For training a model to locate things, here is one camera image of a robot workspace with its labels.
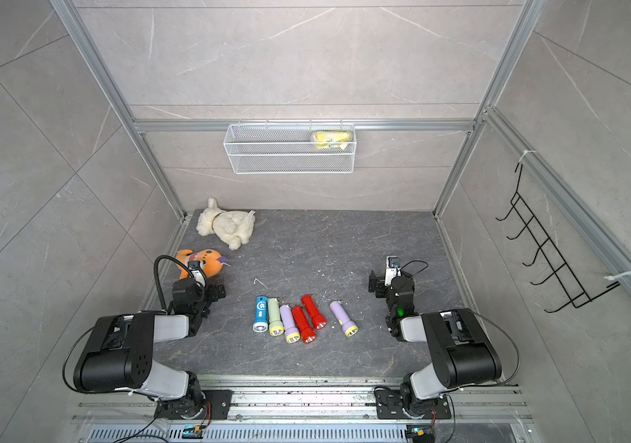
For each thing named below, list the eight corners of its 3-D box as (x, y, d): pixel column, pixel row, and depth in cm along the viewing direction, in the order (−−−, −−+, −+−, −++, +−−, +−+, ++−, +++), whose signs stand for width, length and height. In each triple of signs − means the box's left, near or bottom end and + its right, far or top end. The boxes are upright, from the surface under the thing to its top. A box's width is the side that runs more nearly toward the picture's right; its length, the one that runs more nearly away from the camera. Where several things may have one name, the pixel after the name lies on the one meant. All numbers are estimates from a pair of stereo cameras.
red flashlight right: (318, 331, 88) (318, 328, 86) (299, 300, 95) (299, 297, 93) (328, 325, 89) (328, 322, 87) (309, 295, 96) (309, 292, 94)
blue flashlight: (255, 333, 88) (252, 329, 85) (258, 300, 96) (256, 296, 93) (268, 332, 88) (266, 328, 86) (270, 300, 96) (268, 295, 93)
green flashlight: (271, 338, 87) (269, 334, 84) (267, 304, 95) (265, 299, 92) (285, 334, 88) (284, 330, 85) (280, 301, 95) (278, 296, 93)
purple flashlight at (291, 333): (287, 345, 86) (286, 341, 83) (279, 311, 93) (277, 306, 90) (301, 341, 87) (300, 337, 84) (291, 307, 94) (290, 302, 91)
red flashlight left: (305, 345, 85) (305, 342, 83) (290, 312, 92) (289, 309, 90) (317, 339, 86) (317, 336, 84) (302, 307, 93) (301, 303, 91)
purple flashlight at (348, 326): (347, 339, 87) (348, 335, 84) (327, 308, 94) (328, 303, 91) (358, 332, 88) (359, 328, 86) (338, 302, 95) (338, 297, 93)
